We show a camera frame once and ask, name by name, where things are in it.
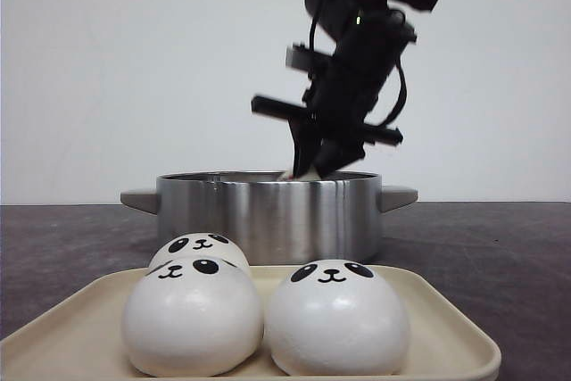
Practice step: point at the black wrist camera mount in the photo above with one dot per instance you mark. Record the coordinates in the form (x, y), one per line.
(300, 57)

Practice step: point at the stainless steel steamer pot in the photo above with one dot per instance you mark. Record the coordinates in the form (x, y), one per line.
(273, 221)

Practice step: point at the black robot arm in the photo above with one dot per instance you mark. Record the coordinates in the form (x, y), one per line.
(334, 16)

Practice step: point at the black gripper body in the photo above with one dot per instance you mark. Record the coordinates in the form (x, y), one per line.
(339, 98)

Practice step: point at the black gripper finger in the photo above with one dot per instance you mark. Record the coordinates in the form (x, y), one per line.
(307, 142)
(333, 156)

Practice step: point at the panda bun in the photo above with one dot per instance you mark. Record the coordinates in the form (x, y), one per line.
(309, 175)
(337, 317)
(196, 316)
(202, 243)

